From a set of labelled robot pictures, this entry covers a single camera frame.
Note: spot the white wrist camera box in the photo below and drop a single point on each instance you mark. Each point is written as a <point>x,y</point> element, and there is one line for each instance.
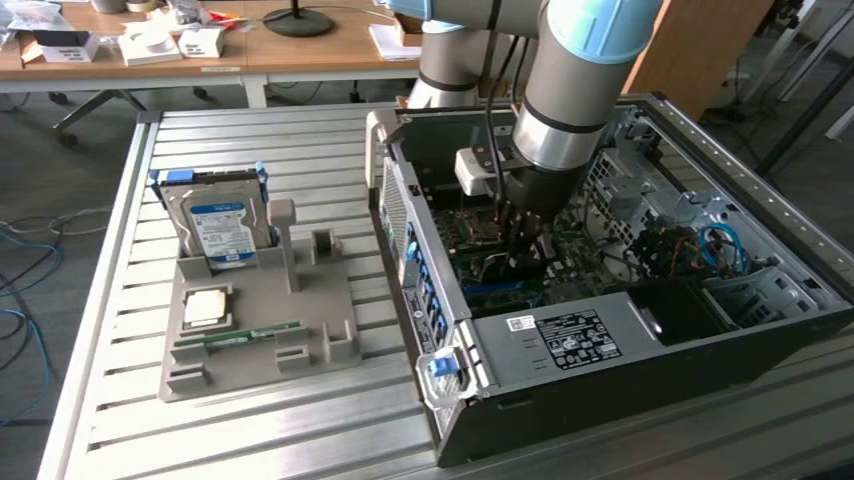
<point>476,172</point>

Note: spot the blue expansion slot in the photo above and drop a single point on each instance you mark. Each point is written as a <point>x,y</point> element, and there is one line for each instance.
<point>494,288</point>

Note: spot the white paper stack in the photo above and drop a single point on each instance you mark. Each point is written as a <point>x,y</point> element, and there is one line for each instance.
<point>394,45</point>

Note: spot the brown cardboard box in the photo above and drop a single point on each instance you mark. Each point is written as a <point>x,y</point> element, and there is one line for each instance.
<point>409,24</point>

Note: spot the silver CPU chip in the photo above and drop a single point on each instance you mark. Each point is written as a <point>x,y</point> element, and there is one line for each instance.
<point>203,309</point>

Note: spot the wooden desk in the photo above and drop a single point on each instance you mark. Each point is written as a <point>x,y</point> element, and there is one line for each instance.
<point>101,70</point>
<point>321,55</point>

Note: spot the silver drive cage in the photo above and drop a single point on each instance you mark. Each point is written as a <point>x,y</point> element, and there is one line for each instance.
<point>624,200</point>

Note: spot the blue case latch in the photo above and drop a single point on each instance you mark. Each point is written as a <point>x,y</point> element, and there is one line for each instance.
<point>444,365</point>

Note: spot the metal CPU socket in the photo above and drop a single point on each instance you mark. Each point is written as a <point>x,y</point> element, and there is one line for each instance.
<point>481,225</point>

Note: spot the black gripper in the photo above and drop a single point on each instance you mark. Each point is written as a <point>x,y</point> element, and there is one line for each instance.
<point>541,195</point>

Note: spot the green motherboard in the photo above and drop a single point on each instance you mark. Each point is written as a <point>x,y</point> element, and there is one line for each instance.
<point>581,270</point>

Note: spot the flat white box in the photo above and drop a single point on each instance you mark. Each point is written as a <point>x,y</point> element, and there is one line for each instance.
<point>150,56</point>

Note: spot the black graphics card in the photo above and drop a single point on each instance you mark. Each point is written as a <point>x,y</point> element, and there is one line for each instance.
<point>508,272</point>

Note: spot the green RAM stick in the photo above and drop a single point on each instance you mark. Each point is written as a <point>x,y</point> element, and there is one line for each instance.
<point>247,335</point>

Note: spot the black open PC case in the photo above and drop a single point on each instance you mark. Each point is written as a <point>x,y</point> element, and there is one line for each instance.
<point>634,395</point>

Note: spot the small white box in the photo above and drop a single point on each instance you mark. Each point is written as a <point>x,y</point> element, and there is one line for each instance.
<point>201,44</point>

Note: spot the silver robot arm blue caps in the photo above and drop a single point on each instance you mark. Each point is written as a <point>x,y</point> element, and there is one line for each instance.
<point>581,75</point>

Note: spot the hard disk with blue caddy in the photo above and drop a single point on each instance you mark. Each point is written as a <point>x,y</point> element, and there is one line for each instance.
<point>217,225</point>

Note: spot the grey cup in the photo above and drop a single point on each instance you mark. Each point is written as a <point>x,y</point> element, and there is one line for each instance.
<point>109,5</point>

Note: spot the grey parts rack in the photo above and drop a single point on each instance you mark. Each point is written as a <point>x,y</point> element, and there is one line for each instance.
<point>267,310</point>

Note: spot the white box black top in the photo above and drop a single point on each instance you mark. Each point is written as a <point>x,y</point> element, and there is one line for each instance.
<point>67,47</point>

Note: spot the black round lamp base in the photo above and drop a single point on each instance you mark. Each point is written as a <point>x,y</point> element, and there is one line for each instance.
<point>298,22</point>

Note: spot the wooden cabinet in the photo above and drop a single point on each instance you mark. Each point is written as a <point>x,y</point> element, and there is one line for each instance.
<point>681,50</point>

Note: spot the grey power supply unit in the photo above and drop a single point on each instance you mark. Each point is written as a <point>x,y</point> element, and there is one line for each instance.
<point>521,345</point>

